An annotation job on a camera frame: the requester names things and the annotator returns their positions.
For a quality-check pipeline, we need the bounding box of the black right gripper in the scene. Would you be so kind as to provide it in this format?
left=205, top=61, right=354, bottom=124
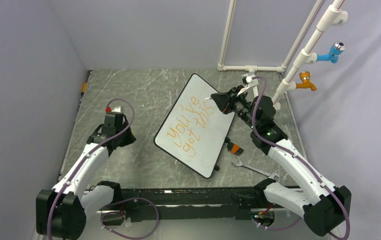
left=211, top=85, right=259, bottom=131

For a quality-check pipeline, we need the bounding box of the white whiteboard black frame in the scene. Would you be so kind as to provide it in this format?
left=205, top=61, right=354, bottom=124
left=153, top=73, right=234, bottom=179

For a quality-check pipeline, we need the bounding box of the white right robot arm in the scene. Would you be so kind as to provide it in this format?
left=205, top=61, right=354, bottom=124
left=209, top=85, right=352, bottom=240

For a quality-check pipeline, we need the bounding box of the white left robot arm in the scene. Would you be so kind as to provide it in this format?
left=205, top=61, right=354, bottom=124
left=35, top=111, right=136, bottom=240

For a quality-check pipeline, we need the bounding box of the silver open-end wrench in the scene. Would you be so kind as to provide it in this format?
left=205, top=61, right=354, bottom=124
left=230, top=157, right=280, bottom=181

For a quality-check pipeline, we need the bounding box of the orange tap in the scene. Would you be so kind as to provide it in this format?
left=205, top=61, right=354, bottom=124
left=295, top=71, right=317, bottom=91

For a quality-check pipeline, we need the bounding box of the blue tap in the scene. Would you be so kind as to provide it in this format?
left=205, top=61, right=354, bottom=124
left=316, top=42, right=345, bottom=64

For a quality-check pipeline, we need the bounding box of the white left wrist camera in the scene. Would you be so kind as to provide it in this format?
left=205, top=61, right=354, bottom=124
left=105, top=106, right=123, bottom=115

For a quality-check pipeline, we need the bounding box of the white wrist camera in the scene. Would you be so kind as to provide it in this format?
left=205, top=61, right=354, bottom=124
left=105, top=106, right=123, bottom=115
left=237, top=72, right=260, bottom=97

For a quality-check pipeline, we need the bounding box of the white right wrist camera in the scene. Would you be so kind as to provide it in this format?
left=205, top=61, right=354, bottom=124
left=237, top=72, right=260, bottom=97

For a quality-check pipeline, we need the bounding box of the aluminium frame rail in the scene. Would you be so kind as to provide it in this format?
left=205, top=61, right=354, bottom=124
left=57, top=108, right=89, bottom=181

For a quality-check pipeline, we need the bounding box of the orange-black pen at wall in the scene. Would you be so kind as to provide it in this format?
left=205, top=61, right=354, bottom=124
left=79, top=70, right=92, bottom=103

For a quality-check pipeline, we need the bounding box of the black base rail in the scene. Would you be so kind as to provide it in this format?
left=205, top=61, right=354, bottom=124
left=100, top=186, right=284, bottom=223

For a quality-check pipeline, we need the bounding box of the white PVC pipe frame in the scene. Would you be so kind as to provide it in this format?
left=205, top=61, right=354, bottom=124
left=217, top=0, right=348, bottom=111

